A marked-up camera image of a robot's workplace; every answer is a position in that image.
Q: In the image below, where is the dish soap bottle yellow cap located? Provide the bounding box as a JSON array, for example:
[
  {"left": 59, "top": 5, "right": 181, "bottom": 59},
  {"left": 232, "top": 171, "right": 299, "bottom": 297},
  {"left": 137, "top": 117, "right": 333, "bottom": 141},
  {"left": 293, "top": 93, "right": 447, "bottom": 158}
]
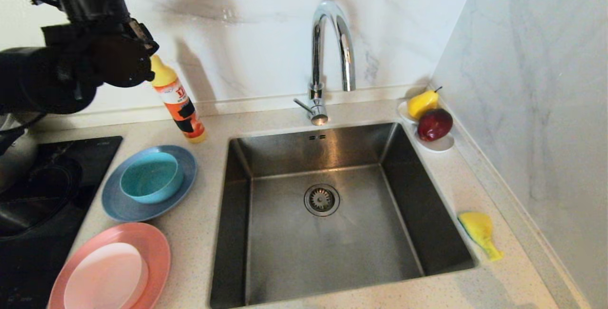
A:
[{"left": 150, "top": 55, "right": 208, "bottom": 144}]

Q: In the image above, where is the chrome gooseneck faucet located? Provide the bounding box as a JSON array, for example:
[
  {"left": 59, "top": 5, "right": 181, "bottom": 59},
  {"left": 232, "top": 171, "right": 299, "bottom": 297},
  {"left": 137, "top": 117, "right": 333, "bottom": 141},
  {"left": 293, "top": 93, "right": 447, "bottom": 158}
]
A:
[{"left": 294, "top": 0, "right": 357, "bottom": 126}]

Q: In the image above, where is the stainless steel sink basin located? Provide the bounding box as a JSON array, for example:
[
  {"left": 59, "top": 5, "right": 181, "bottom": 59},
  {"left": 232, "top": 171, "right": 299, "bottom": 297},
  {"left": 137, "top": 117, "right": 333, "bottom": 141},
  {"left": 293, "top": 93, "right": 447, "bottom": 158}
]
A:
[{"left": 209, "top": 122, "right": 477, "bottom": 309}]

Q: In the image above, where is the yellow green sponge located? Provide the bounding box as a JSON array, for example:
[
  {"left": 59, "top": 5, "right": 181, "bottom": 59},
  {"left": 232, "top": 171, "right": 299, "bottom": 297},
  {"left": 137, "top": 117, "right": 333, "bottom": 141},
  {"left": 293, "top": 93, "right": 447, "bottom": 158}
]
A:
[{"left": 458, "top": 212, "right": 504, "bottom": 262}]

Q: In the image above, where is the teal bowl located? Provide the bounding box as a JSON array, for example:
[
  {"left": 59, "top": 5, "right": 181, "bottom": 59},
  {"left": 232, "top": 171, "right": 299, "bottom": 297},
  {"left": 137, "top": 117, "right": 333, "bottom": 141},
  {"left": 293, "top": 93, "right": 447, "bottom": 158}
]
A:
[{"left": 119, "top": 152, "right": 185, "bottom": 204}]

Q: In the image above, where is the blue plate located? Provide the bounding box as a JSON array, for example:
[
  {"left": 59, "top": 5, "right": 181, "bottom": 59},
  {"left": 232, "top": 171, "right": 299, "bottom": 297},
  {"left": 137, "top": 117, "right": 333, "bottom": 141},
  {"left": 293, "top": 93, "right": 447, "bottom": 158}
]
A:
[{"left": 101, "top": 145, "right": 197, "bottom": 222}]

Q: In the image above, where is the black glass cooktop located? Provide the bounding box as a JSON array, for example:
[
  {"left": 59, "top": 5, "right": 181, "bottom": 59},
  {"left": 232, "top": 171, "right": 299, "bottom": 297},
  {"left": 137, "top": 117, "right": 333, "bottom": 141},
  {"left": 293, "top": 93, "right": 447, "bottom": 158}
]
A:
[{"left": 0, "top": 136, "right": 124, "bottom": 309}]

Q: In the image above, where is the small light pink plate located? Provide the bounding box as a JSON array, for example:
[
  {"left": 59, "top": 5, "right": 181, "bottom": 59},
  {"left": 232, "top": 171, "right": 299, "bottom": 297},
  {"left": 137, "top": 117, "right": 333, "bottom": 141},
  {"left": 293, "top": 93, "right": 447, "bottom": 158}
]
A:
[{"left": 64, "top": 242, "right": 149, "bottom": 309}]

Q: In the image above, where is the round metal drain strainer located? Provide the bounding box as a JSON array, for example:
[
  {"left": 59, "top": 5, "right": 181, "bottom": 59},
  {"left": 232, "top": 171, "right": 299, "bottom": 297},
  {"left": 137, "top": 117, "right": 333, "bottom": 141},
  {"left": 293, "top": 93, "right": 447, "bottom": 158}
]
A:
[{"left": 304, "top": 184, "right": 341, "bottom": 217}]

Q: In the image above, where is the yellow pear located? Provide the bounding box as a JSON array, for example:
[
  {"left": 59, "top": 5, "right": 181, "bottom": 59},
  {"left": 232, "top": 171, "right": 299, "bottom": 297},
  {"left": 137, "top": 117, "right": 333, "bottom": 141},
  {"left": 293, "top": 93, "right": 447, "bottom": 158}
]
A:
[{"left": 408, "top": 87, "right": 443, "bottom": 120}]

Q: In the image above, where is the dark red apple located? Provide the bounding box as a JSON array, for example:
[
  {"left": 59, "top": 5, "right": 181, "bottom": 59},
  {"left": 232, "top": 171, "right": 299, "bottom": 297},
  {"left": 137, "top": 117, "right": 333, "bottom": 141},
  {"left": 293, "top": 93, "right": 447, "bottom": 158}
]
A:
[{"left": 418, "top": 108, "right": 454, "bottom": 142}]

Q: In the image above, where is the small white fruit dish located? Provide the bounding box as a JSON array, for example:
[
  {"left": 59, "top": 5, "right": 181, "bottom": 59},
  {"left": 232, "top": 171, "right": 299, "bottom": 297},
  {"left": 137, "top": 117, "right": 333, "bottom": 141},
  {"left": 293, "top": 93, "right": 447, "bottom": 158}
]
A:
[{"left": 398, "top": 101, "right": 456, "bottom": 153}]

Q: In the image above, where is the steel pot black handle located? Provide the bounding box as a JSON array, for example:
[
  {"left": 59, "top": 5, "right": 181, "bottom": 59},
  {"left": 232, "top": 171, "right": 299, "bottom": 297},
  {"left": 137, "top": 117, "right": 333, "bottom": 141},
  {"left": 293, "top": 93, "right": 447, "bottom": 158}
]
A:
[{"left": 0, "top": 112, "right": 39, "bottom": 194}]

